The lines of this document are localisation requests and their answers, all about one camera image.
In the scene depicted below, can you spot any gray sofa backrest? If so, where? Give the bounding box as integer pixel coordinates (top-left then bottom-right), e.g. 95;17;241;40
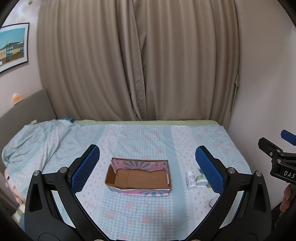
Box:
1;89;57;149

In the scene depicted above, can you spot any blue checked floral bedsheet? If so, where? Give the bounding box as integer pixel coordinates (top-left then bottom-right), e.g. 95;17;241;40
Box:
43;120;250;240

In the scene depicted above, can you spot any framed picture on wall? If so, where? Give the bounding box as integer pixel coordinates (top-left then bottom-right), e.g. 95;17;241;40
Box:
0;23;30;73

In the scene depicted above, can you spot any beige curtain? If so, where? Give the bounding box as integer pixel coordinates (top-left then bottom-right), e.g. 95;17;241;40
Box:
37;1;239;127

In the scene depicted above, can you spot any round white lidded jar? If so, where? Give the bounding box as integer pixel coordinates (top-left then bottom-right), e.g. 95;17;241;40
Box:
209;196;219;207

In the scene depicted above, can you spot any person's right hand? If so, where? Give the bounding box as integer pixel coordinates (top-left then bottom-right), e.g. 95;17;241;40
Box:
280;185;292;212

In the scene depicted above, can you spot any green label white jar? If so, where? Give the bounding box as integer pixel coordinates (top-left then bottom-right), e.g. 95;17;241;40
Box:
186;171;197;190

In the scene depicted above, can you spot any small orange plush toy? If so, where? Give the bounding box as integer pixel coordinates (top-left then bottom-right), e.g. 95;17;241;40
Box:
12;93;23;105

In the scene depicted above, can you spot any open cardboard box pink lining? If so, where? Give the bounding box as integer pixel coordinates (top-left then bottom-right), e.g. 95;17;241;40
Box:
105;158;171;197

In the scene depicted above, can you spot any small pale green cream jar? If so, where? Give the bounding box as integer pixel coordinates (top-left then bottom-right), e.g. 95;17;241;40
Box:
196;174;208;186

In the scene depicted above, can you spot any crumpled blue white blanket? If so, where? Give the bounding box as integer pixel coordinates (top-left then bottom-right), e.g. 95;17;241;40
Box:
1;120;73;199

